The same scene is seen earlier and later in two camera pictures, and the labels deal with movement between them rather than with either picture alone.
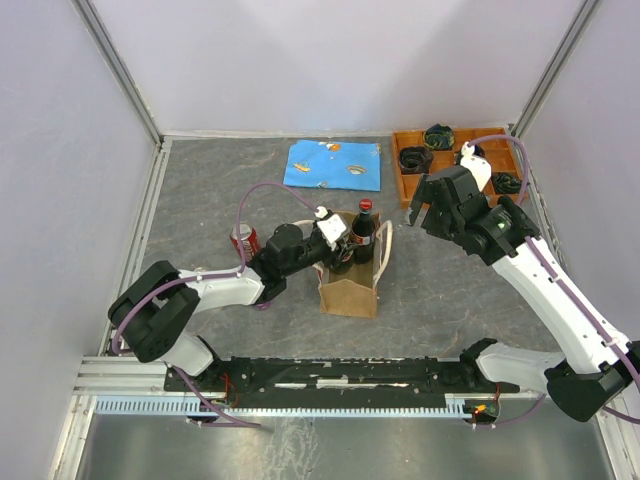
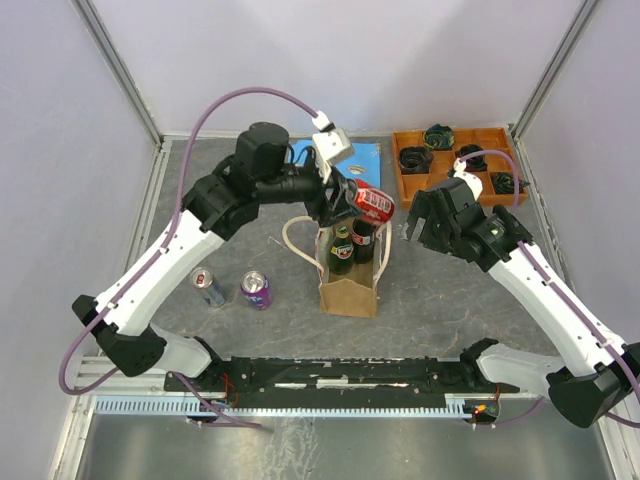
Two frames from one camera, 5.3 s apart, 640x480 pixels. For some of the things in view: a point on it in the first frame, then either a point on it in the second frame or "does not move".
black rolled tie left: x=414 y=160 does not move
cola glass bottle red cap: x=363 y=235 does not move
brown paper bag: x=354 y=293 does not move
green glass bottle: x=343 y=259 does not move
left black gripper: x=329 y=256 → x=338 y=206
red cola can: x=249 y=240 → x=374 y=204
